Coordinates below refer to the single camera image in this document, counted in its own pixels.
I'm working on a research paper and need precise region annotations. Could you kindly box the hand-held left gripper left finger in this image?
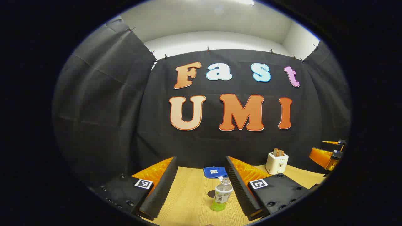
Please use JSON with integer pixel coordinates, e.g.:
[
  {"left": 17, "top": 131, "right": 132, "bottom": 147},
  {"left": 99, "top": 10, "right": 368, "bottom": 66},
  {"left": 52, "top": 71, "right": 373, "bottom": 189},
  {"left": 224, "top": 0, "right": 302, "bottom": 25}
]
[{"left": 90, "top": 156, "right": 178, "bottom": 221}]

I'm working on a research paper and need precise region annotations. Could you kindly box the cream toaster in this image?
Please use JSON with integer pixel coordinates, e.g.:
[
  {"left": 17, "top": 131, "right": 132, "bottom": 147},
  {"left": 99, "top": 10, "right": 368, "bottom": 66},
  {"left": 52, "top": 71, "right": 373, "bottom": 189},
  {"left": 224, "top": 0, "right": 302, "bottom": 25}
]
[{"left": 265, "top": 152, "right": 289, "bottom": 175}]

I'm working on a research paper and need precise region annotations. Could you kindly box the black backdrop cloth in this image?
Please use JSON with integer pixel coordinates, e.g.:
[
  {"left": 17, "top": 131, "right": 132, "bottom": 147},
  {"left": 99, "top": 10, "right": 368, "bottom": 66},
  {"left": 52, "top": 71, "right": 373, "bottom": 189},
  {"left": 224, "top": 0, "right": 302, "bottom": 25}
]
[{"left": 53, "top": 19, "right": 351, "bottom": 195}]

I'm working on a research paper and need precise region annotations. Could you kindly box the folded blue cloth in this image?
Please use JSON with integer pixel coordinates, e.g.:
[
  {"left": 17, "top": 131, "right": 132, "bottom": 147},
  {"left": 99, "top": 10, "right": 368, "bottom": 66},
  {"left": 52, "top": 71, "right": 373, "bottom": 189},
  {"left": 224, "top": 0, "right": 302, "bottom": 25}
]
[{"left": 203, "top": 166, "right": 228, "bottom": 179}]

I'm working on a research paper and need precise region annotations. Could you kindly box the white-labelled plastic water bottle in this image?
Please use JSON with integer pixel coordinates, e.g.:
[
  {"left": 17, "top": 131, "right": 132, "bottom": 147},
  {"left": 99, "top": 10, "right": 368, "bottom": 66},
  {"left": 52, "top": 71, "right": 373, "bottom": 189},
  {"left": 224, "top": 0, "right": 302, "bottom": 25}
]
[{"left": 210, "top": 177, "right": 234, "bottom": 212}]

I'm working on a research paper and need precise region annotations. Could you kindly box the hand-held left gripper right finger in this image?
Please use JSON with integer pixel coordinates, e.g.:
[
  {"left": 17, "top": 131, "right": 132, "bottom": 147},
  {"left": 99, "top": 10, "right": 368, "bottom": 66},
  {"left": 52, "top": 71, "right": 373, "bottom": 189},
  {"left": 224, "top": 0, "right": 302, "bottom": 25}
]
[{"left": 225, "top": 155, "right": 319, "bottom": 222}]

